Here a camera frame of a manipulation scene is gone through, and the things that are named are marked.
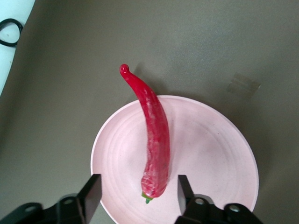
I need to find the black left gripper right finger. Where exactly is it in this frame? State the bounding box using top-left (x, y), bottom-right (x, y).
top-left (176, 175), bottom-right (264, 224)

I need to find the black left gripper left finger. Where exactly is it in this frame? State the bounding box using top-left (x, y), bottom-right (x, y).
top-left (0, 174), bottom-right (103, 224)

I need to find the red chili pepper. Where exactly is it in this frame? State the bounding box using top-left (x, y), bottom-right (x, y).
top-left (119, 63), bottom-right (171, 205)

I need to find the pink plate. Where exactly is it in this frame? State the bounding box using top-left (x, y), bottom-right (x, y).
top-left (90, 95), bottom-right (259, 224)

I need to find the brown table cloth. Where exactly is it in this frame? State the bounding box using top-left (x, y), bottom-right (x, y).
top-left (0, 0), bottom-right (299, 224)

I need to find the small clear tape patch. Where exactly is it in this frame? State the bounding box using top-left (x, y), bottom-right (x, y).
top-left (225, 72), bottom-right (262, 95)

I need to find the black looped floor cable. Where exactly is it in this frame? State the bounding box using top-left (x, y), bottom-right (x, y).
top-left (0, 18), bottom-right (24, 48)

